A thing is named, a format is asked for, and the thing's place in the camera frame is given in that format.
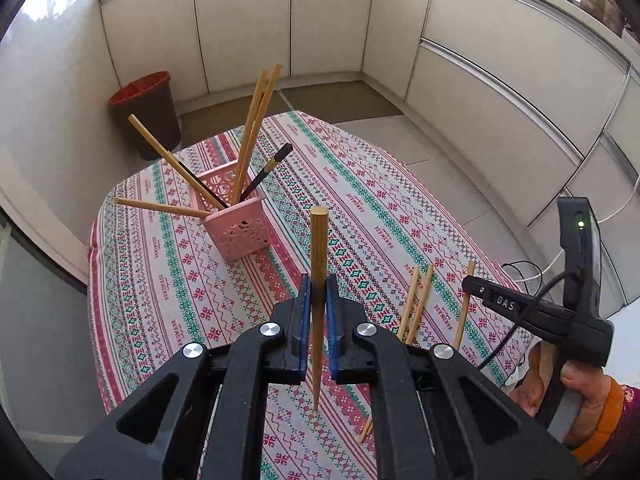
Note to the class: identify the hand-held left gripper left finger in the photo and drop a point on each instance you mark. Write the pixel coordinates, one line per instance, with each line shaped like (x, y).
(305, 340)

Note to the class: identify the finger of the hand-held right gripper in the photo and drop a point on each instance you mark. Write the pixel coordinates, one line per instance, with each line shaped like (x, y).
(500, 297)

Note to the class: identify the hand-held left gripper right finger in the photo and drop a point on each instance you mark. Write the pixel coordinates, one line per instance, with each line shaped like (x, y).
(334, 340)

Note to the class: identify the tapered wooden chopstick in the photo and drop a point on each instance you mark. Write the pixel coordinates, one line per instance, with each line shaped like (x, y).
(366, 430)
(160, 207)
(320, 240)
(150, 137)
(252, 120)
(267, 100)
(409, 302)
(421, 300)
(461, 325)

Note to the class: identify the pink plastic basket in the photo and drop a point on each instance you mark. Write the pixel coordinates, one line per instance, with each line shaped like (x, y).
(240, 235)

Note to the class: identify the black chopstick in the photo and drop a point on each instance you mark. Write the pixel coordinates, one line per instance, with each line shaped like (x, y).
(270, 167)
(207, 187)

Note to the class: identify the person's right forearm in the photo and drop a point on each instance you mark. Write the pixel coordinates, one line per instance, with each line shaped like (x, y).
(612, 410)

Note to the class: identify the person's right hand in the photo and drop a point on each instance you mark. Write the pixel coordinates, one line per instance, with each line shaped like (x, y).
(585, 385)

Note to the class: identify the patterned tablecloth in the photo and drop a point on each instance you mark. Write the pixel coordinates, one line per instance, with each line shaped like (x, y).
(375, 200)

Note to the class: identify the brown floor mat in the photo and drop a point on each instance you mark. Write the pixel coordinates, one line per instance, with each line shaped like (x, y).
(230, 107)
(345, 100)

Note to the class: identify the dark trash bin red liner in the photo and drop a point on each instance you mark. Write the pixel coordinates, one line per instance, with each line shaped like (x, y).
(150, 120)

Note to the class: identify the frosted glass sliding door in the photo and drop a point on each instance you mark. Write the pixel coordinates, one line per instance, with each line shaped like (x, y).
(35, 360)

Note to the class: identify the white kitchen base cabinets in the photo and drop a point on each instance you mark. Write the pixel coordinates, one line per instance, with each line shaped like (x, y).
(325, 20)

